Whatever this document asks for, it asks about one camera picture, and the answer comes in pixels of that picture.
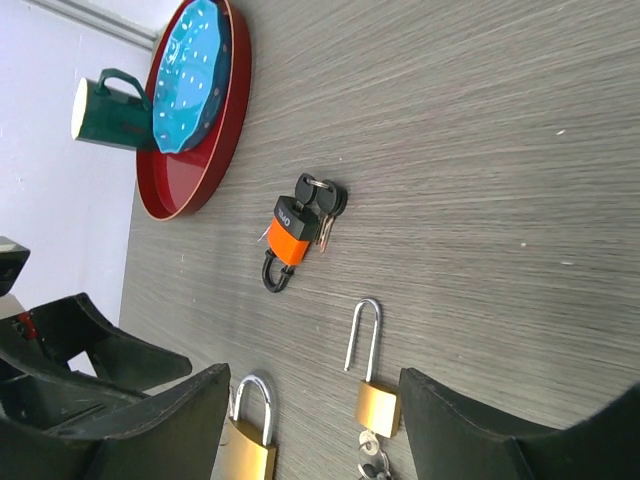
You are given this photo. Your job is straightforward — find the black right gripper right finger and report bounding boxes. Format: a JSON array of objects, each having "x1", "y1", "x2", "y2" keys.
[{"x1": 399, "y1": 368, "x2": 639, "y2": 479}]

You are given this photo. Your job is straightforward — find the red round tray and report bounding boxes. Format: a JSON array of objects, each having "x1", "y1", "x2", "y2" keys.
[{"x1": 136, "y1": 1, "x2": 252, "y2": 221}]

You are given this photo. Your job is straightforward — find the keys on small padlock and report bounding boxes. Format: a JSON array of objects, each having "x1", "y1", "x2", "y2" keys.
[{"x1": 357, "y1": 430, "x2": 393, "y2": 480}]

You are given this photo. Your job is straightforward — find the blue dotted plate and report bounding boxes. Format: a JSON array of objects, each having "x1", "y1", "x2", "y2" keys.
[{"x1": 153, "y1": 1, "x2": 232, "y2": 154}]

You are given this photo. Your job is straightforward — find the large brass padlock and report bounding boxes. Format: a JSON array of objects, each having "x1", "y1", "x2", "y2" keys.
[{"x1": 211, "y1": 370, "x2": 278, "y2": 479}]

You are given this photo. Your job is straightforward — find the dark green mug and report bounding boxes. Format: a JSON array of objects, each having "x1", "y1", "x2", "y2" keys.
[{"x1": 71, "y1": 68, "x2": 157, "y2": 151}]

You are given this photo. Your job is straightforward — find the orange black padlock with keys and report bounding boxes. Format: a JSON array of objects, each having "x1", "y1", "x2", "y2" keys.
[{"x1": 261, "y1": 173, "x2": 348, "y2": 293}]

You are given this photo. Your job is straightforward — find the small brass long-shackle padlock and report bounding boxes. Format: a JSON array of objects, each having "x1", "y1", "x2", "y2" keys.
[{"x1": 343, "y1": 298, "x2": 401, "y2": 438}]

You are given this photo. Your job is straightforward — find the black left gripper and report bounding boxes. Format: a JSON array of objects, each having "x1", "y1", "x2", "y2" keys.
[{"x1": 1, "y1": 293, "x2": 192, "y2": 430}]

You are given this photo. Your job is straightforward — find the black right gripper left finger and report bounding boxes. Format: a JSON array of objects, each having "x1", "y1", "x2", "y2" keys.
[{"x1": 1, "y1": 363, "x2": 230, "y2": 479}]

